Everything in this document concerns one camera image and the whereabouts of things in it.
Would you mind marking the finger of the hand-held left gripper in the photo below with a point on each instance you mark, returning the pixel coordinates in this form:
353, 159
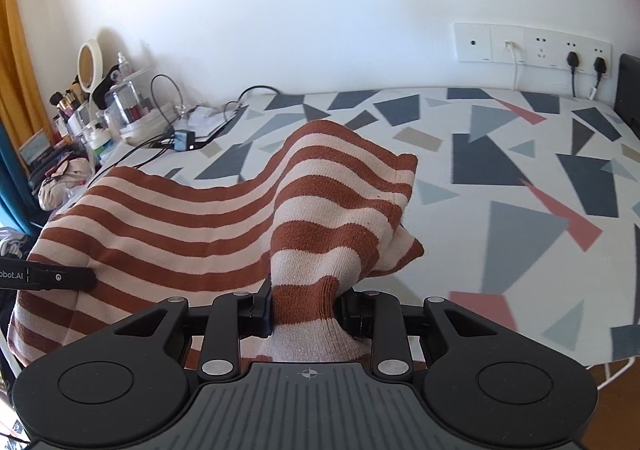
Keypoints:
60, 277

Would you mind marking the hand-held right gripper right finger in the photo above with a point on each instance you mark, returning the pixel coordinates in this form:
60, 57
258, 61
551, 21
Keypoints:
357, 315

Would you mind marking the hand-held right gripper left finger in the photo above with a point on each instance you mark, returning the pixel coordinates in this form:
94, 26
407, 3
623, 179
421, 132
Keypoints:
268, 320

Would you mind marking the orange white striped sweater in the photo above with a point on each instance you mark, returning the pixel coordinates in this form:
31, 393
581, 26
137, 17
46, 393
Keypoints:
150, 220

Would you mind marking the teal curtain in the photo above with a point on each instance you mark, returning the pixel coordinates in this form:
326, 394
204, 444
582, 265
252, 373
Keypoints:
12, 190

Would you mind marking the white pump bottle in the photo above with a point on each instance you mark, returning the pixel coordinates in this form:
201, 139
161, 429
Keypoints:
97, 143

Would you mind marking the bunch of makeup brushes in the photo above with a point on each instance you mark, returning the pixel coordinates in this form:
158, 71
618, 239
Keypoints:
67, 98

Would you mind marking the black charger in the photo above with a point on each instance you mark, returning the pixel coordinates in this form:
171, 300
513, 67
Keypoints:
184, 140

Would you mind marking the clear lidded cosmetics organizer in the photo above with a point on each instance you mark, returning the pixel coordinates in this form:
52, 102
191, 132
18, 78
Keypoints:
130, 100

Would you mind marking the black hair band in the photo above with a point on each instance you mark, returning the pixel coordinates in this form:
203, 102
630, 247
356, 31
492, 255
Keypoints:
102, 90

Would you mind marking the round white vanity mirror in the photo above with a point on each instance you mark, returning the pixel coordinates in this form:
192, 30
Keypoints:
90, 63

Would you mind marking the yellow curtain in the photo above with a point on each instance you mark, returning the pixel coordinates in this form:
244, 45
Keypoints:
15, 55

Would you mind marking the clear spray bottle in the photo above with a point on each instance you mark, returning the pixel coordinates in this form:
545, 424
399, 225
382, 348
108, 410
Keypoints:
123, 65

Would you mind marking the white metal table leg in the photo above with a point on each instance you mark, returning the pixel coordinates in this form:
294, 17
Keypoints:
612, 372

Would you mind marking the black power plug with tag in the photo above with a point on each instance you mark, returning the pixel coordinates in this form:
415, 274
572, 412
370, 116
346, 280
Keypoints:
599, 65

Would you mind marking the black cabinet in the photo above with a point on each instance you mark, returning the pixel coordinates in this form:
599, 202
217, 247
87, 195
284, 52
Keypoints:
627, 90

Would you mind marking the white wall socket panel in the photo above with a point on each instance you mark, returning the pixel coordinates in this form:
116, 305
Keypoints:
472, 43

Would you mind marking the white data wall socket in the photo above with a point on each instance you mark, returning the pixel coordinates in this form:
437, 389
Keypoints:
500, 55

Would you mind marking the white five-hole wall socket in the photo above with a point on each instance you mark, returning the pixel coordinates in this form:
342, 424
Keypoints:
541, 48

